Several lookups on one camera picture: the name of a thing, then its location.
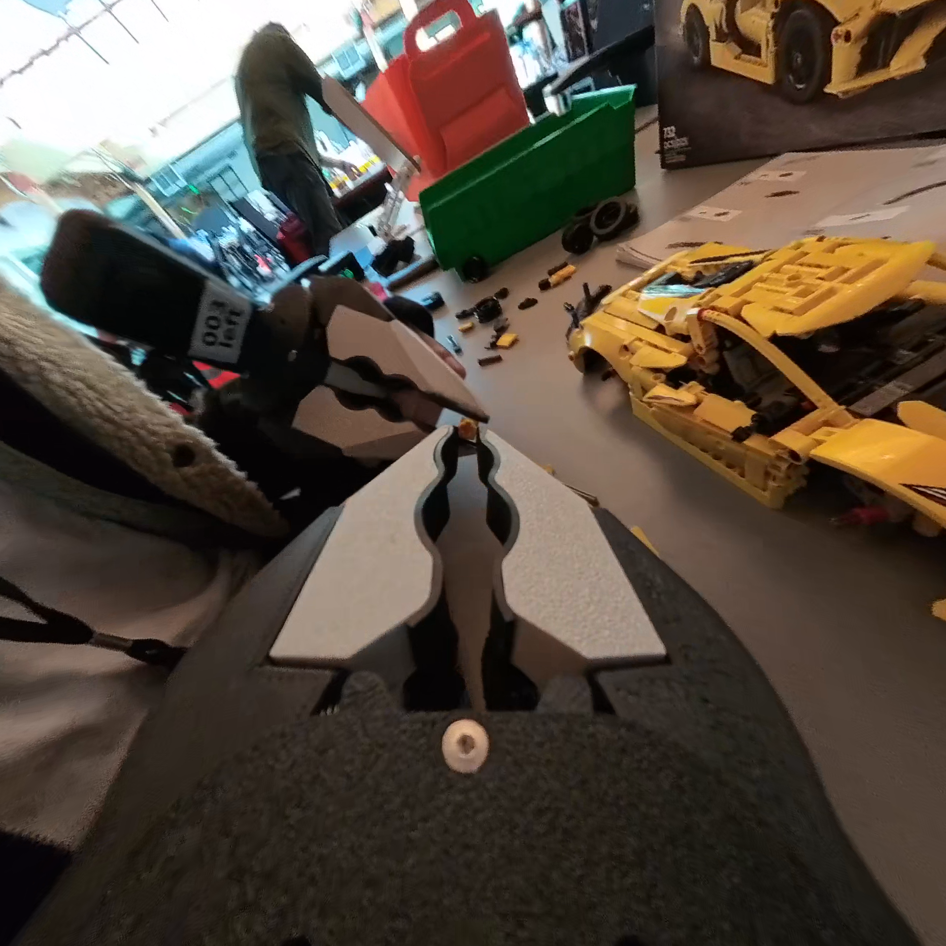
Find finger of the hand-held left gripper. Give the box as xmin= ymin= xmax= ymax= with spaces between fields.
xmin=324 ymin=304 xmax=491 ymax=425
xmin=290 ymin=384 xmax=444 ymax=464

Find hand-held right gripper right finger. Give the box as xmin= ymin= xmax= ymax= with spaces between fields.
xmin=477 ymin=429 xmax=669 ymax=684

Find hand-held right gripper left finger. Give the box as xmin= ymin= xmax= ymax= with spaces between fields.
xmin=270 ymin=427 xmax=453 ymax=664

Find yellow brick toy car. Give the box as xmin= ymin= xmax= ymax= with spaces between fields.
xmin=564 ymin=235 xmax=946 ymax=539

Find person's left forearm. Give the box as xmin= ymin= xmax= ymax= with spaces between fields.
xmin=196 ymin=380 xmax=371 ymax=518

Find grey desk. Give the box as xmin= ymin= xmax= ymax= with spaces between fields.
xmin=325 ymin=103 xmax=946 ymax=946

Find black bundle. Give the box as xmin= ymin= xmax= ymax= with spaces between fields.
xmin=372 ymin=235 xmax=416 ymax=276

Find scattered small brick pieces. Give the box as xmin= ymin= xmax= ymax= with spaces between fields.
xmin=420 ymin=261 xmax=579 ymax=371

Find green plastic bin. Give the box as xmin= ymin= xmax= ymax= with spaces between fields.
xmin=417 ymin=83 xmax=639 ymax=282

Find grey tilted board stand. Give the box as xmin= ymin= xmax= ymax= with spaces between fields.
xmin=320 ymin=76 xmax=424 ymax=239

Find stack of black toy wheels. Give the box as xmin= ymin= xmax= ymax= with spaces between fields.
xmin=559 ymin=197 xmax=641 ymax=257

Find cream hoodie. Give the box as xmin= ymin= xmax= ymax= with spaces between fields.
xmin=0 ymin=443 xmax=256 ymax=851

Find dark toy car box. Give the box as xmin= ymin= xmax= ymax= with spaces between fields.
xmin=654 ymin=0 xmax=946 ymax=172

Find open instruction booklet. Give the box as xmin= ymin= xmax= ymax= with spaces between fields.
xmin=615 ymin=150 xmax=946 ymax=273

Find black drawcord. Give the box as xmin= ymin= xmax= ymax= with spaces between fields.
xmin=0 ymin=576 xmax=187 ymax=670

